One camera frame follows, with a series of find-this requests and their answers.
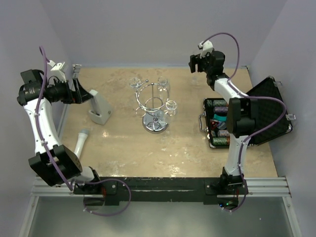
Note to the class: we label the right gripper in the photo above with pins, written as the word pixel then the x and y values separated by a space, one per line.
pixel 195 60

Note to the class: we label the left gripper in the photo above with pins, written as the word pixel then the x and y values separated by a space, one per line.
pixel 80 95

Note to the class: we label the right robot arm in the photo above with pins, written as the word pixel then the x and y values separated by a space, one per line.
pixel 242 112

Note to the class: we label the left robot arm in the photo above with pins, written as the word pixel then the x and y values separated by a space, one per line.
pixel 53 162

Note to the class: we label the back right wine glass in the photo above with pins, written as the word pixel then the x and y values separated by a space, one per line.
pixel 163 88

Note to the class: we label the front right wine glass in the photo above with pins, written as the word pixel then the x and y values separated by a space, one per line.
pixel 170 108

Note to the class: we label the chrome wine glass rack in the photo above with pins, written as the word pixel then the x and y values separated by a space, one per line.
pixel 151 108

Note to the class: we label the white charging stand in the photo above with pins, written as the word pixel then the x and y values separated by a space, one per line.
pixel 100 109

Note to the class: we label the white handheld device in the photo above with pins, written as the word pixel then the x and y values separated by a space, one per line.
pixel 82 137

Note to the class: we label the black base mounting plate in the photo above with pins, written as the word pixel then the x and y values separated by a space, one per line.
pixel 213 190

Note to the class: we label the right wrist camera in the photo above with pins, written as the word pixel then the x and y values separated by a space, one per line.
pixel 206 48

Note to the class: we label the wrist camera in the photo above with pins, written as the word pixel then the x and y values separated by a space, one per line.
pixel 206 48
pixel 58 70

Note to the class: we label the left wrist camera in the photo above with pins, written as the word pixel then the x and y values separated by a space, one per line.
pixel 58 70

